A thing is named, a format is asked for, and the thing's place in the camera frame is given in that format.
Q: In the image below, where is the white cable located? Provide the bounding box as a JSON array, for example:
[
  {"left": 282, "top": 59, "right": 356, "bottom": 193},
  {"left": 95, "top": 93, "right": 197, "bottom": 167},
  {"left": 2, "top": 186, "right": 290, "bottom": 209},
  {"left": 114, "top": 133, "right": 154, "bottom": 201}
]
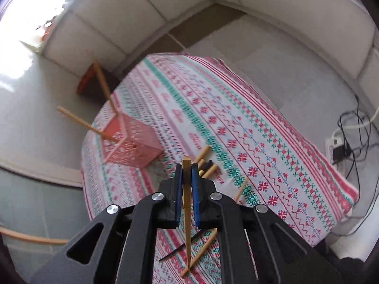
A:
[{"left": 333, "top": 118, "right": 375, "bottom": 138}]

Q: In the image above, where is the wooden chopstick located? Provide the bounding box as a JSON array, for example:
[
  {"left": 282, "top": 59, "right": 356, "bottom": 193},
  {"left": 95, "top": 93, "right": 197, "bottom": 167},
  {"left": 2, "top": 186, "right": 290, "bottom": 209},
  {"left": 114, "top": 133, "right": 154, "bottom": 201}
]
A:
[
  {"left": 201, "top": 166, "right": 220, "bottom": 179},
  {"left": 233, "top": 177, "right": 249, "bottom": 203},
  {"left": 57, "top": 106, "right": 118, "bottom": 143},
  {"left": 194, "top": 146, "right": 212, "bottom": 164},
  {"left": 92, "top": 63, "right": 120, "bottom": 117},
  {"left": 180, "top": 228, "right": 219, "bottom": 277},
  {"left": 182, "top": 156, "right": 192, "bottom": 271}
]

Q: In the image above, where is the black chopstick with gold band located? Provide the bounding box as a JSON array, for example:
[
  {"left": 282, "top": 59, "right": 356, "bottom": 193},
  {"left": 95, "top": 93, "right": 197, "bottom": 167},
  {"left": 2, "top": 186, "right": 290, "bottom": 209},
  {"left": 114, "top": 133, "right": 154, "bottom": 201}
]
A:
[
  {"left": 197, "top": 160, "right": 214, "bottom": 174},
  {"left": 158, "top": 229, "right": 205, "bottom": 262}
]

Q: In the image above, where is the black power adapter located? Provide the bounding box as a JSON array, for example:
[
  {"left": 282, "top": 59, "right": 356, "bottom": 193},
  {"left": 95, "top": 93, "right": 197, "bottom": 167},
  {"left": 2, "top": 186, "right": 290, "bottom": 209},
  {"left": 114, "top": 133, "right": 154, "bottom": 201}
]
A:
[{"left": 332, "top": 145, "right": 353, "bottom": 164}]

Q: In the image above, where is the white power strip with cables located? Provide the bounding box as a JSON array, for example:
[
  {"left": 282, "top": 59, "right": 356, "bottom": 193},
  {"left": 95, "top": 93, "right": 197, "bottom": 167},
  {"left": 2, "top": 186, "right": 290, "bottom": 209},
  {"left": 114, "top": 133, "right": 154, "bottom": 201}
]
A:
[{"left": 332, "top": 95, "right": 379, "bottom": 237}]

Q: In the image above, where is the tan wooden stick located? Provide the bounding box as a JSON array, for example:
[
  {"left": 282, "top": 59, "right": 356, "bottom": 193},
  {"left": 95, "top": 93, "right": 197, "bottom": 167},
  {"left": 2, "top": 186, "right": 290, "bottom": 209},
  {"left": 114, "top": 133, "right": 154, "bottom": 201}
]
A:
[{"left": 0, "top": 226, "right": 69, "bottom": 245}]

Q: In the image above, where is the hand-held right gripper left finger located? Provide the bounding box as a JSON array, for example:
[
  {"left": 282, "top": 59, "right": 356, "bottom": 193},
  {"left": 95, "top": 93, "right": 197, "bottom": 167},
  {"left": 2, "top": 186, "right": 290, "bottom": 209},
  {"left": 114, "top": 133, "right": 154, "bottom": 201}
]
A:
[{"left": 30, "top": 163, "right": 184, "bottom": 284}]

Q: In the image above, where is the pink perforated chopstick holder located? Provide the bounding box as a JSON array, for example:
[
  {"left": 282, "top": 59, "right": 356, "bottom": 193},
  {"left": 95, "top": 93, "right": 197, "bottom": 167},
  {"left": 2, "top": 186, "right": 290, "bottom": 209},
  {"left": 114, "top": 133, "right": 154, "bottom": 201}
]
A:
[{"left": 101, "top": 109, "right": 164, "bottom": 169}]

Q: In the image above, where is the white base cabinet with doors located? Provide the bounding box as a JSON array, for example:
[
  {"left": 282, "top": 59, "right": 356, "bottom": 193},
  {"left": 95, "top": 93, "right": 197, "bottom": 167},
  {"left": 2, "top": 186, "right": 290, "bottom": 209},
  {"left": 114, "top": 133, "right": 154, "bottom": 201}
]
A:
[{"left": 41, "top": 0, "right": 214, "bottom": 79}]

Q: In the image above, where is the patterned red green tablecloth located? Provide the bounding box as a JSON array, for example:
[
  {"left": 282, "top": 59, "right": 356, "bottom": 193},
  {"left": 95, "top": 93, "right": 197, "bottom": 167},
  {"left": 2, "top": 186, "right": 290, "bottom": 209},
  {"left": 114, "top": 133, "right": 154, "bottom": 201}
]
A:
[{"left": 81, "top": 53, "right": 360, "bottom": 284}]

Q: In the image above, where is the dark red trash bin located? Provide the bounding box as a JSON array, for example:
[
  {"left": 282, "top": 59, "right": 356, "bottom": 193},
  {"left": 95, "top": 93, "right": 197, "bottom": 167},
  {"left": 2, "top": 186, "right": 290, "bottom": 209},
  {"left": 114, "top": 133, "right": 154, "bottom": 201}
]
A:
[{"left": 76, "top": 63, "right": 101, "bottom": 95}]

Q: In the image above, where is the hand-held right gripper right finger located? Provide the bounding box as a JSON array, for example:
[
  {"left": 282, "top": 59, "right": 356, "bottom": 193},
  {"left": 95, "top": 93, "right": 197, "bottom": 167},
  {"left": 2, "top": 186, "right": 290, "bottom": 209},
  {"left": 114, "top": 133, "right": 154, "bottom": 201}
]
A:
[{"left": 191, "top": 163, "right": 345, "bottom": 284}]

